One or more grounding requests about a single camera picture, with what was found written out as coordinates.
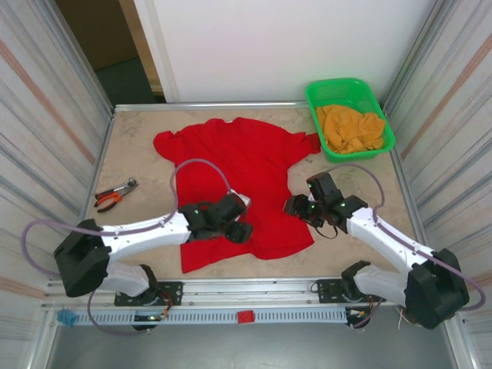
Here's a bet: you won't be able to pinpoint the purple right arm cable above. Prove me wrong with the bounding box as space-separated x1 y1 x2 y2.
326 162 487 331

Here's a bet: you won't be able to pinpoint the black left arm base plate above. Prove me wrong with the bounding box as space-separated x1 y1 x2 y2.
115 281 184 308

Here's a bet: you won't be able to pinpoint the brown wooden door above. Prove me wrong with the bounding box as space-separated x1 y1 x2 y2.
55 0 141 72

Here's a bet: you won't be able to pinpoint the brown cloth bag with string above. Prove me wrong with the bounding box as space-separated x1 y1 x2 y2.
397 305 420 327

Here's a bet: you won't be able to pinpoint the green plastic basket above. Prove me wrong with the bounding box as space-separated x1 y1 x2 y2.
304 78 397 163

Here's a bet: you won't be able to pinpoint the grey slotted cable duct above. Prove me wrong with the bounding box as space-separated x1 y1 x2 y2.
72 309 349 326

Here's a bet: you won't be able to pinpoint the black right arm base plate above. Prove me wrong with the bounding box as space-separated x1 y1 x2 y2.
315 279 386 304

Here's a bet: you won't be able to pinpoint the red t-shirt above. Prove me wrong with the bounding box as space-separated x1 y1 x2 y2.
152 117 322 274

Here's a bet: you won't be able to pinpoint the aluminium mounting rail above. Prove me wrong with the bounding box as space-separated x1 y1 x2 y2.
45 278 454 308

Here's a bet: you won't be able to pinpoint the mustard orange cloth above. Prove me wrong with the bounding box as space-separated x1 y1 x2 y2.
314 104 387 155

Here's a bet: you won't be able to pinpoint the orange handled pliers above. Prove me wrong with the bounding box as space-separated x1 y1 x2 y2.
94 177 139 214

